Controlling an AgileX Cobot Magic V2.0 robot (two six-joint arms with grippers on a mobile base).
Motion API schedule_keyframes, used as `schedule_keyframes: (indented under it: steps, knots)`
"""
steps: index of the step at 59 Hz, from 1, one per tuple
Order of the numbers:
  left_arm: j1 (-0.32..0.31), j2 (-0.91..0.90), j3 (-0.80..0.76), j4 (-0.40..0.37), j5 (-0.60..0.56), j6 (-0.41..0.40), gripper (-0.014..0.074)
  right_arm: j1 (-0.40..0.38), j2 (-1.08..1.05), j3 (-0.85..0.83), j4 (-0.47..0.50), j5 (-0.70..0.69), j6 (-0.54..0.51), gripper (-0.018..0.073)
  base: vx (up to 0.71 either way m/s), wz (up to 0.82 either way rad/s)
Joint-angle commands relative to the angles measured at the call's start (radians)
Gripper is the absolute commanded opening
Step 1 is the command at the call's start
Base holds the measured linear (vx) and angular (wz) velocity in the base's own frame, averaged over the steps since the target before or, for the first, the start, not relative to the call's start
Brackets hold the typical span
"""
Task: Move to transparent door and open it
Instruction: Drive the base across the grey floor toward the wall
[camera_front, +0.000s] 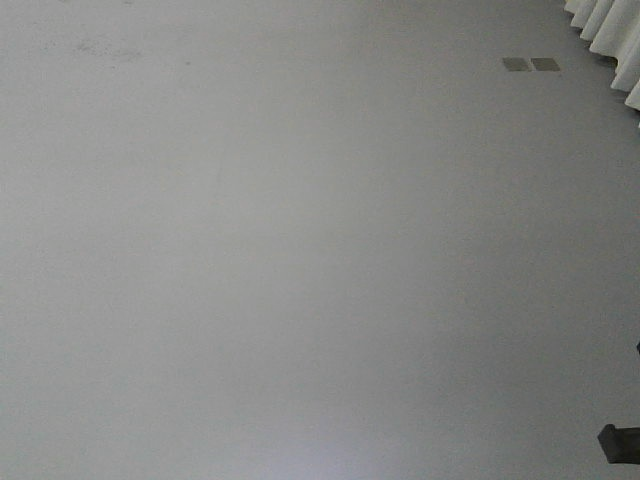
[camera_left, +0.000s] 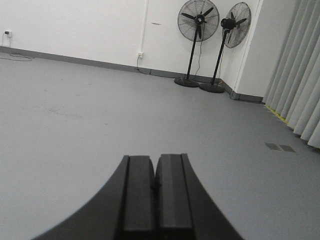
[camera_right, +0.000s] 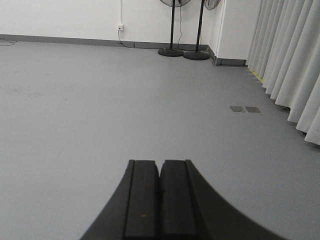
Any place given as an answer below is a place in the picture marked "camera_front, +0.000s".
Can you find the grey floor outlet plate right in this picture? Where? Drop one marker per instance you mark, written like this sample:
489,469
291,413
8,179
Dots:
545,64

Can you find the grey floor outlet plate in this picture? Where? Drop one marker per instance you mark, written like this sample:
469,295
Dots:
545,64
516,64

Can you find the grey floor outlet plate left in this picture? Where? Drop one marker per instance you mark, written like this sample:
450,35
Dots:
516,64

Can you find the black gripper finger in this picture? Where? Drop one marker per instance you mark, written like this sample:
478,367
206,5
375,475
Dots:
620,445

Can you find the white pleated curtain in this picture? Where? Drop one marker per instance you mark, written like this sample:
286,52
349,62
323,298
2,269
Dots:
612,30

